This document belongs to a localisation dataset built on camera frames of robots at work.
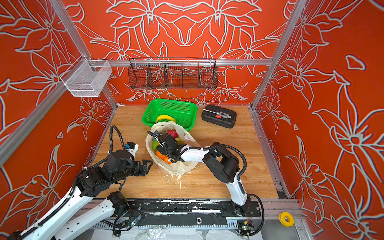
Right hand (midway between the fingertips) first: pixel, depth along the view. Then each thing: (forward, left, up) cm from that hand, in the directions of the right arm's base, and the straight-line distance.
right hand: (160, 140), depth 91 cm
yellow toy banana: (+23, 0, -5) cm, 24 cm away
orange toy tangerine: (-11, -4, -3) cm, 12 cm away
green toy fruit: (-3, +4, -1) cm, 5 cm away
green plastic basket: (+29, -14, -7) cm, 32 cm away
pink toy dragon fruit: (+4, -8, +2) cm, 9 cm away
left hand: (-19, +3, +10) cm, 22 cm away
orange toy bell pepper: (-10, -1, -2) cm, 10 cm away
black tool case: (+20, -39, -1) cm, 44 cm away
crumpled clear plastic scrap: (-46, -2, -8) cm, 46 cm away
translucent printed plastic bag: (-20, -12, +5) cm, 24 cm away
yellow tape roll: (-41, -62, -8) cm, 75 cm away
